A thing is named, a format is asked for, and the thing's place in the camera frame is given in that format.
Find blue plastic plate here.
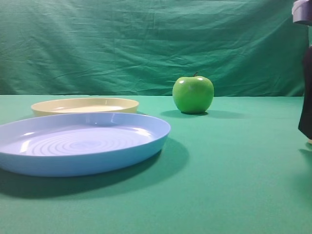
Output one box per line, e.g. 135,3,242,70
0,113,171,177

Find yellow plastic plate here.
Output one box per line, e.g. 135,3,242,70
31,97,139,117

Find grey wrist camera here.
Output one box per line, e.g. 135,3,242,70
292,0,312,26

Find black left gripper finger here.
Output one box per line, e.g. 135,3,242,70
298,46,312,140

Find green backdrop cloth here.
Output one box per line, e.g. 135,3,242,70
0,0,312,97

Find green apple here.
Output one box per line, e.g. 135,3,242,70
172,73,215,114

